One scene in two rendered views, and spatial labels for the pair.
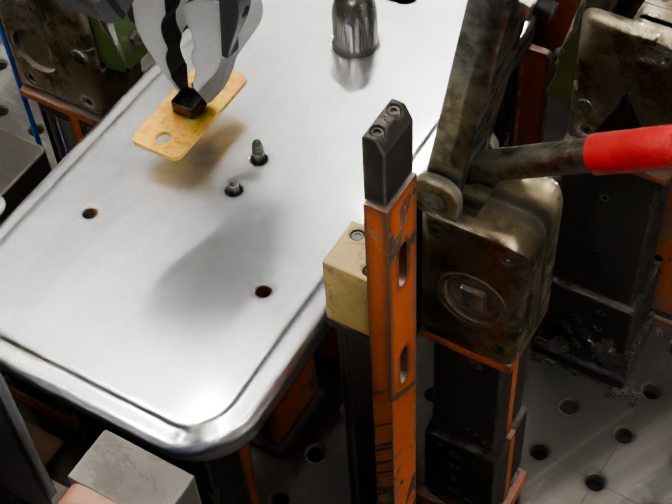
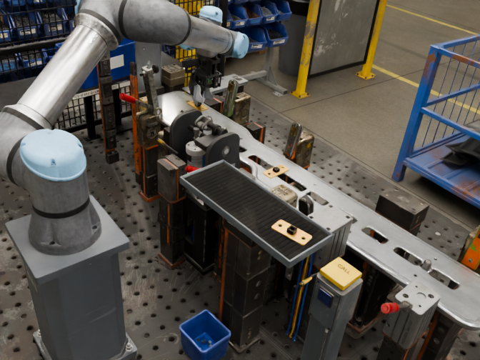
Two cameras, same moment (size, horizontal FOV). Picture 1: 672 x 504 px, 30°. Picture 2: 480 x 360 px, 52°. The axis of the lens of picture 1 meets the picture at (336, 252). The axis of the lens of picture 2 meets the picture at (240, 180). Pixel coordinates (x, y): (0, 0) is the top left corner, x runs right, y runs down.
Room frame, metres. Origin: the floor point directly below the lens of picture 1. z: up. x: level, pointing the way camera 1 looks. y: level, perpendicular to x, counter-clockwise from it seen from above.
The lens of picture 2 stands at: (1.10, -1.50, 1.84)
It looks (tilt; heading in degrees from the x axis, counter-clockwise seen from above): 34 degrees down; 102
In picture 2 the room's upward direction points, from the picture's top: 5 degrees clockwise
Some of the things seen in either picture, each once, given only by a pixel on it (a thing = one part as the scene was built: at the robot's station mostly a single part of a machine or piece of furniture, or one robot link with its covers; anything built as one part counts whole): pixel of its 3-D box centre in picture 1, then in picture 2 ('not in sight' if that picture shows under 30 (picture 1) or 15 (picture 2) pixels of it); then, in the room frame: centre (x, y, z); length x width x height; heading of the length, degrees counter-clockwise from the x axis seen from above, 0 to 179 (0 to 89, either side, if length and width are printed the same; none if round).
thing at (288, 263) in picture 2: not in sight; (251, 206); (0.95, -0.62, 1.16); 0.37 x 0.14 x 0.02; 146
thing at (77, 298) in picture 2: not in sight; (76, 294); (0.57, -0.78, 0.90); 0.21 x 0.21 x 0.40; 52
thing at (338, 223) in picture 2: not in sight; (315, 277); (1.13, -0.54, 0.90); 0.13 x 0.10 x 0.41; 56
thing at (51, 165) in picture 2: not in sight; (53, 168); (0.56, -0.77, 1.27); 0.13 x 0.12 x 0.14; 167
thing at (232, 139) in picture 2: not in sight; (203, 193); (0.75, -0.33, 0.94); 0.18 x 0.13 x 0.49; 146
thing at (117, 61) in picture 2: not in sight; (102, 57); (0.14, 0.21, 1.10); 0.30 x 0.17 x 0.13; 64
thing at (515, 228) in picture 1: (480, 367); (149, 156); (0.47, -0.09, 0.88); 0.07 x 0.06 x 0.35; 56
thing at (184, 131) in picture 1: (189, 104); (197, 104); (0.59, 0.09, 1.03); 0.08 x 0.04 x 0.01; 146
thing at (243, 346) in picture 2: not in sight; (243, 279); (0.95, -0.62, 0.92); 0.10 x 0.08 x 0.45; 146
